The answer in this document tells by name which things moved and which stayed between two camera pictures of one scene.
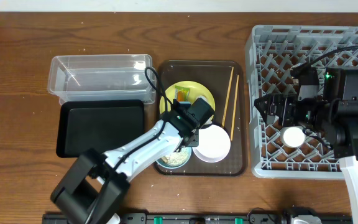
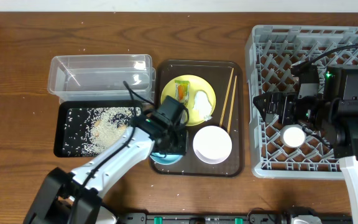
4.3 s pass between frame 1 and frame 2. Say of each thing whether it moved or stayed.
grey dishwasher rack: stayed
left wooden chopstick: stayed
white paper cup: stayed
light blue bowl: moved
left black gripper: moved
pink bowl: stayed
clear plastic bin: stayed
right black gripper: stayed
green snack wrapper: moved
